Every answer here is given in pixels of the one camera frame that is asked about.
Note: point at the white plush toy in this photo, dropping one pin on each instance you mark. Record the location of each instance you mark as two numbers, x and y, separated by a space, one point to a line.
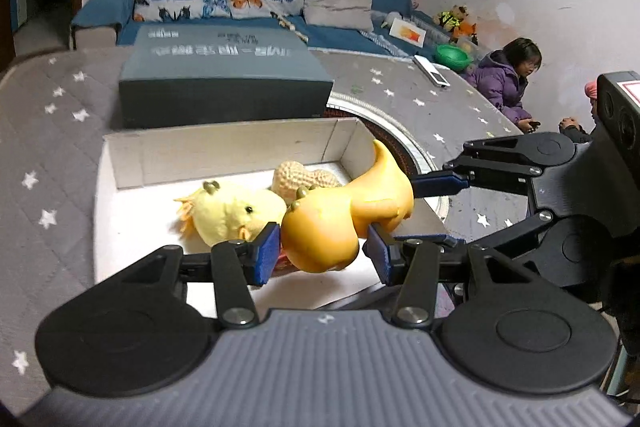
391 19

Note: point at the yellow plush chick toy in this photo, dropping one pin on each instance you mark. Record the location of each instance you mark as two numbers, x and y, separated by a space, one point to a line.
225 212

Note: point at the grey pillow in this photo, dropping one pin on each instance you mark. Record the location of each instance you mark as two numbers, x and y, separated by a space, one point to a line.
337 2

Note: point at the orange dinosaur toy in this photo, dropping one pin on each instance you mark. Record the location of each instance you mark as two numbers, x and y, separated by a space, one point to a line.
325 232

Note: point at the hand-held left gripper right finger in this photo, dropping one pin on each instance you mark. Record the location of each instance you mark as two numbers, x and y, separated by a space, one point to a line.
379 257

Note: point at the fries picture card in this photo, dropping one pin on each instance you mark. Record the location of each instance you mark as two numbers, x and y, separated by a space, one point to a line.
407 32

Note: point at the wooden stick toy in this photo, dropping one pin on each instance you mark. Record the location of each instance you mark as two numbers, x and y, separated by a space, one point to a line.
289 26

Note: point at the knitted peanut toy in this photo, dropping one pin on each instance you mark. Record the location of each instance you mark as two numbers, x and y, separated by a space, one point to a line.
290 179

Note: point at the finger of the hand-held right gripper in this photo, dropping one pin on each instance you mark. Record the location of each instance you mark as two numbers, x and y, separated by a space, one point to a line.
425 239
440 184

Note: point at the grey box lid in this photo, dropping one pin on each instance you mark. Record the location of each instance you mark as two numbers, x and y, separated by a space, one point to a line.
220 57

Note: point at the grey star-print desktop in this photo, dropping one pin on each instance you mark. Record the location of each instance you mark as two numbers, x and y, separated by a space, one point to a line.
50 157

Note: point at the white cardboard box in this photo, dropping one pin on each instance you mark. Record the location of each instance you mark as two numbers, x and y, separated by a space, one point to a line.
200 147

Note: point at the blue sofa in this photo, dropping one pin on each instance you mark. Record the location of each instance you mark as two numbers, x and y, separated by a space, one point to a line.
100 7

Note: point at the white remote control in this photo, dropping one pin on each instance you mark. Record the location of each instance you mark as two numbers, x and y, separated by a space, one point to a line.
431 71

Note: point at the green bowl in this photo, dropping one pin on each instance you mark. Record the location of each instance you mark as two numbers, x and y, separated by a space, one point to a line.
452 56

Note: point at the teddy bear with yellow vest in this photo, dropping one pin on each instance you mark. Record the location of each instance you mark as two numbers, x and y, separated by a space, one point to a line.
452 18

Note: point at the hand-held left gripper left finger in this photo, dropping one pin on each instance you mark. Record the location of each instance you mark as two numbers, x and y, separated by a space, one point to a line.
266 252

